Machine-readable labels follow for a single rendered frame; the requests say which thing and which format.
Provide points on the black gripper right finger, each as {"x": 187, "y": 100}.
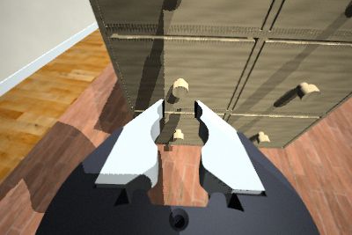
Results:
{"x": 232, "y": 165}

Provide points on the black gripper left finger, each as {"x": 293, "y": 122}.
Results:
{"x": 127, "y": 160}

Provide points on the wooden chest of drawers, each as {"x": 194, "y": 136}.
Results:
{"x": 259, "y": 37}

